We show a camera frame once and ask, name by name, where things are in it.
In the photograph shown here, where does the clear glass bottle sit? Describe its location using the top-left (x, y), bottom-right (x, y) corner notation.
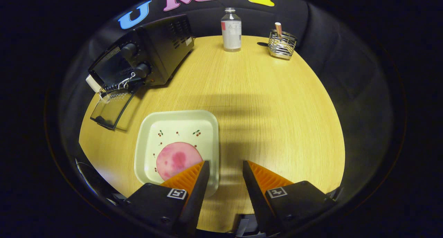
top-left (221, 8), bottom-right (242, 53)

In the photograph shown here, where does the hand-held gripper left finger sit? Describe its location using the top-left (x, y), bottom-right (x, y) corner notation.
top-left (121, 161), bottom-right (210, 237)

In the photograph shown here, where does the pink round ham slice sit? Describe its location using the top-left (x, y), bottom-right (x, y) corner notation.
top-left (156, 141), bottom-right (204, 182)

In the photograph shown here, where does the white square plate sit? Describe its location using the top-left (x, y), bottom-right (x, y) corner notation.
top-left (134, 110), bottom-right (220, 198)

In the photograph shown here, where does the metal wire holder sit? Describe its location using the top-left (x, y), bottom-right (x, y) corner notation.
top-left (268, 29), bottom-right (298, 61)

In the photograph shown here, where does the black toaster oven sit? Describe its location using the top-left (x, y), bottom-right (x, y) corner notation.
top-left (87, 15), bottom-right (195, 131)

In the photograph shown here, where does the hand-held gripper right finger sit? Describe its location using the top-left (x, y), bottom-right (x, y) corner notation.
top-left (243, 161), bottom-right (336, 236)

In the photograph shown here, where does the white cord loop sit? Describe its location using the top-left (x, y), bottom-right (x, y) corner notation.
top-left (118, 72), bottom-right (136, 90)

